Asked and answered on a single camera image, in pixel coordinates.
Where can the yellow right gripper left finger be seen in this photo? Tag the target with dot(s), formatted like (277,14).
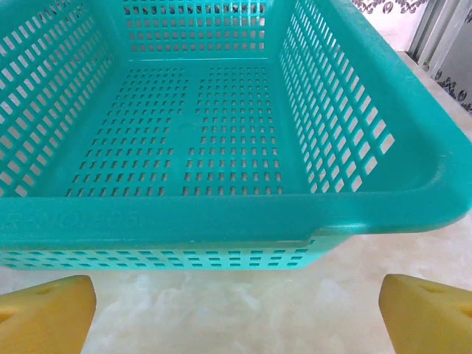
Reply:
(44,317)

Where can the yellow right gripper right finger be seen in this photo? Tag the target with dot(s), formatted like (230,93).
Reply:
(431,321)

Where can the teal plastic mesh basket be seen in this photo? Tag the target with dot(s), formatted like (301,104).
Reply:
(236,217)

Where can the aluminium frame post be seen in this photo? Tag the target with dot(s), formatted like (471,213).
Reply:
(431,33)

